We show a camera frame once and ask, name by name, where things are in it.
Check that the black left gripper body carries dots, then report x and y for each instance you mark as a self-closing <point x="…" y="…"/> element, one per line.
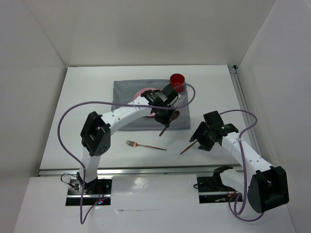
<point x="163" y="116"/>

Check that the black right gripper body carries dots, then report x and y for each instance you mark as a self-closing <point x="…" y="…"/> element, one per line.
<point x="205" y="140"/>

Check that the brown wooden spoon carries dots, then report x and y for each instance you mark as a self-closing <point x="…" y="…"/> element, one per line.
<point x="173" y="117"/>

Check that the pink plate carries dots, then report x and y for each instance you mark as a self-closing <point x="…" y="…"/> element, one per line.
<point x="138" y="94"/>

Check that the red mug black handle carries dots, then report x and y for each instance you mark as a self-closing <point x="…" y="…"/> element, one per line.
<point x="177" y="82"/>

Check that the grey cloth placemat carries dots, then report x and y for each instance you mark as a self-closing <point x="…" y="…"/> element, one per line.
<point x="125" y="91"/>

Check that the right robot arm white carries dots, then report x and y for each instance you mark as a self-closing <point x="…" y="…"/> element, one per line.
<point x="261" y="184"/>

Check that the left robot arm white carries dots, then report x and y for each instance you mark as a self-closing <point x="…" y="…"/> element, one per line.
<point x="98" y="129"/>

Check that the copper knife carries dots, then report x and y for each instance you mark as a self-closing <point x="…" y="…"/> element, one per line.
<point x="188" y="147"/>

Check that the copper fork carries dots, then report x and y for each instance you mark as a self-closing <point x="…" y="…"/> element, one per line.
<point x="135" y="144"/>

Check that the aluminium rail right side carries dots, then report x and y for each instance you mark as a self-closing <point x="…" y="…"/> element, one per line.
<point x="248" y="119"/>

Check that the aluminium rail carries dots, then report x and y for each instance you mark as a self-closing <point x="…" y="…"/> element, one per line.
<point x="136" y="170"/>
<point x="248" y="119"/>

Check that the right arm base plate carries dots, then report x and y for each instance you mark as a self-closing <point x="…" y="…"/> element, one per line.
<point x="210" y="191"/>

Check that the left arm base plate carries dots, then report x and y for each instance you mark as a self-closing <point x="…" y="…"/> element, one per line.
<point x="100" y="194"/>

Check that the aluminium rail front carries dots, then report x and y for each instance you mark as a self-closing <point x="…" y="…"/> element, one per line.
<point x="136" y="170"/>

